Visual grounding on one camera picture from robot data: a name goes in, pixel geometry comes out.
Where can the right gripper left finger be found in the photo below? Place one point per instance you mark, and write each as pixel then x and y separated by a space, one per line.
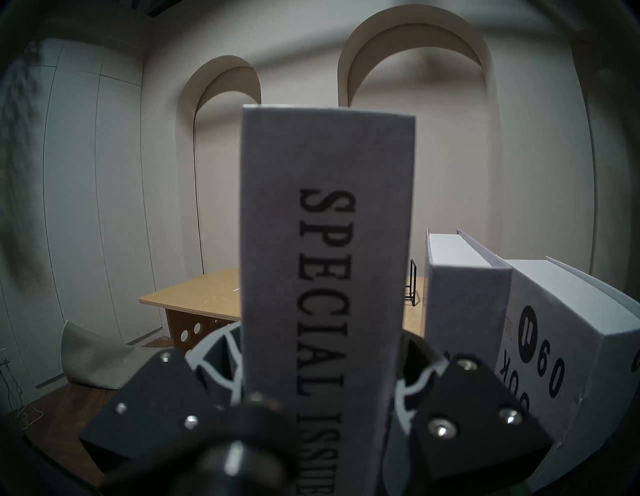
pixel 150 400

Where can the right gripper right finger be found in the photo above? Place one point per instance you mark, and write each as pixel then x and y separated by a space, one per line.
pixel 475 415

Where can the grey Discontent book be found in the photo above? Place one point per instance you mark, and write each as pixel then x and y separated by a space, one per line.
pixel 465 300

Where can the tall grey Special Issue book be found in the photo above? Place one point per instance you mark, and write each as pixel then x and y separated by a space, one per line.
pixel 325 160

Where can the grey floor cushion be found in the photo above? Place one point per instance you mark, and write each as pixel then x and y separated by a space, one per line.
pixel 95 355

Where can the light wooden table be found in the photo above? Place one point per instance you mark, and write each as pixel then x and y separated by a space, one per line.
pixel 200 295

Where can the grey Designhotels Yearbook book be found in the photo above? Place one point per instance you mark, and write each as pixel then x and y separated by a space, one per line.
pixel 570 325

